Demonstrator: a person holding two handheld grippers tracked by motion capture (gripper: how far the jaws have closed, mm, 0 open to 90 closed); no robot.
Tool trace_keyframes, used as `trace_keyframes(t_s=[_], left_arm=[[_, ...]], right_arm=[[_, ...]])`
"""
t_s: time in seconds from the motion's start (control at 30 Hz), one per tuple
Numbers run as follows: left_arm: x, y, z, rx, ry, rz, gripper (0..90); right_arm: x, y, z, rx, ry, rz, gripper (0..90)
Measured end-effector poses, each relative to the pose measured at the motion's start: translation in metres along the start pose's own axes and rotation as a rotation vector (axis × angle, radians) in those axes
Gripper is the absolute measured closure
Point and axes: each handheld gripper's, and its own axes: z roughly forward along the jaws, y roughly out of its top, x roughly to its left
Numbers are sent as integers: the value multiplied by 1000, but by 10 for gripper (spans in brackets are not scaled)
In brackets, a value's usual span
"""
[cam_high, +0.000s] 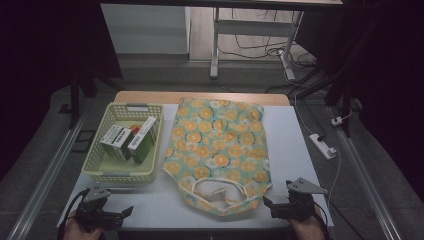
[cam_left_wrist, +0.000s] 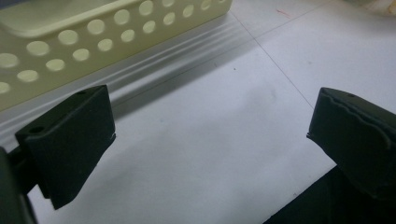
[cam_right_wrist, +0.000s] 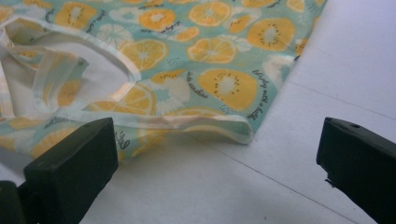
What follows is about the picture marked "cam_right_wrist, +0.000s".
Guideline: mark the citrus print tote bag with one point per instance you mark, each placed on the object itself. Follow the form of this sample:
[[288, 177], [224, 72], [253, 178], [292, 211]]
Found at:
[[199, 77]]

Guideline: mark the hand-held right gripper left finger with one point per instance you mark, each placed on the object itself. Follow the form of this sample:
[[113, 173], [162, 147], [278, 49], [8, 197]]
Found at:
[[74, 168]]

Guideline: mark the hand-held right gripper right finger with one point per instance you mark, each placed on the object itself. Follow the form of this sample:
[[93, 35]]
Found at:
[[361, 161]]

